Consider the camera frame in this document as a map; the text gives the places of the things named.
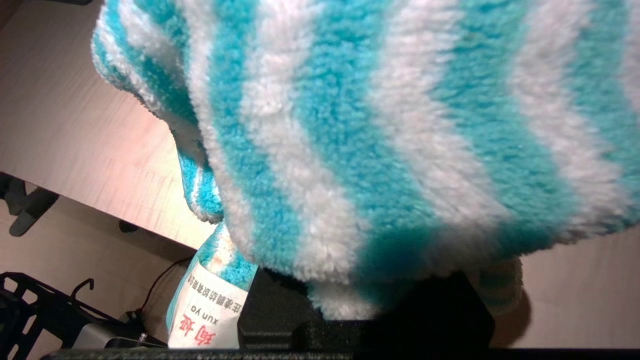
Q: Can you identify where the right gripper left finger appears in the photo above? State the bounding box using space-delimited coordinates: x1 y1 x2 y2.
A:
237 268 327 350

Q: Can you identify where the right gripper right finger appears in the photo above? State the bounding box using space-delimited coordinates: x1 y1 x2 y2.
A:
367 271 496 350

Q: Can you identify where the teal white striped fluffy cloth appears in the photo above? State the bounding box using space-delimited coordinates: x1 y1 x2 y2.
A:
91 0 640 349

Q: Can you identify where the black metal rack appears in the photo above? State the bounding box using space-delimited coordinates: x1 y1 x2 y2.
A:
0 271 168 360

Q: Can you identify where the black cable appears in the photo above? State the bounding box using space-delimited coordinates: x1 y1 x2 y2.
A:
131 257 194 323

